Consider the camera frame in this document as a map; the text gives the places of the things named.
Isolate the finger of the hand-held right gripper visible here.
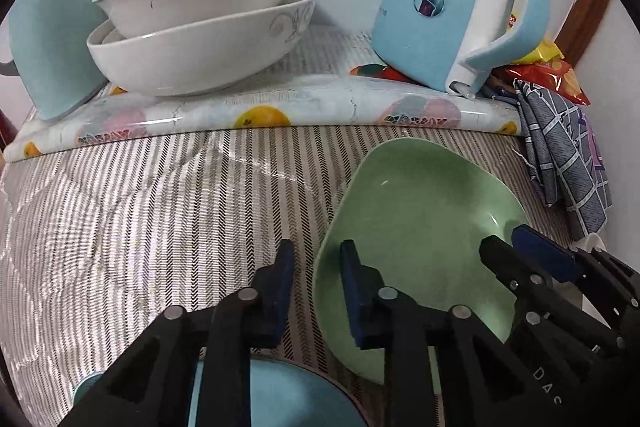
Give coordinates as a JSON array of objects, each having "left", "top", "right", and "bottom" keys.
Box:
[
  {"left": 511, "top": 225, "right": 640, "bottom": 310},
  {"left": 478, "top": 236, "right": 618, "bottom": 350}
]

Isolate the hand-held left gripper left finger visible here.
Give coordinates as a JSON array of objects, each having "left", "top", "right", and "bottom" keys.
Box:
[{"left": 57, "top": 239, "right": 296, "bottom": 427}]

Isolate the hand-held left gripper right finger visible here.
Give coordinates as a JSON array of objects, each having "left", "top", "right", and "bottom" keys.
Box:
[{"left": 340, "top": 239, "right": 566, "bottom": 427}]

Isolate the green plate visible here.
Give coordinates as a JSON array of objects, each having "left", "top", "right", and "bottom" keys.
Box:
[{"left": 312, "top": 137, "right": 531, "bottom": 385}]

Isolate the grey checked cloth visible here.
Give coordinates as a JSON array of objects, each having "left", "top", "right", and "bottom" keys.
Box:
[{"left": 487, "top": 77, "right": 613, "bottom": 240}]

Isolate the blue plate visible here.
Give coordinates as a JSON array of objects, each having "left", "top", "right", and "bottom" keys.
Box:
[{"left": 72, "top": 354, "right": 366, "bottom": 427}]

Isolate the grey striped quilt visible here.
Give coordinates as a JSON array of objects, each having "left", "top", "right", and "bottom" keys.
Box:
[{"left": 0, "top": 27, "right": 601, "bottom": 427}]

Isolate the red snack bag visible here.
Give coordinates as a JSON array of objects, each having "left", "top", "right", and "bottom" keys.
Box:
[{"left": 502, "top": 59, "right": 591, "bottom": 108}]

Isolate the rolled fruit-print plastic sheet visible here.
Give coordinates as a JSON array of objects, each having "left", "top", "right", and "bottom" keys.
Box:
[{"left": 4, "top": 72, "right": 523, "bottom": 164}]

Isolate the yellow snack bag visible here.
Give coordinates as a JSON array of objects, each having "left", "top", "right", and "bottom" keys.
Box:
[{"left": 520, "top": 34, "right": 566, "bottom": 65}]

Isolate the large white bowl grey swirl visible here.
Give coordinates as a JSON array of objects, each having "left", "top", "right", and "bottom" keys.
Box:
[{"left": 86, "top": 0, "right": 317, "bottom": 98}]

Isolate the light blue electric kettle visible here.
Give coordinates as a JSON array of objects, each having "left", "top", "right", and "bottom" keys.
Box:
[{"left": 371, "top": 0, "right": 553, "bottom": 100}]

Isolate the light blue thermos jug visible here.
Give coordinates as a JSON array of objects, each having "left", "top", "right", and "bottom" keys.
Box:
[{"left": 0, "top": 0, "right": 108, "bottom": 122}]

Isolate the wooden door frame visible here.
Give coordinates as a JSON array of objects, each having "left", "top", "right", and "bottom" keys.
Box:
[{"left": 552, "top": 0, "right": 615, "bottom": 70}]

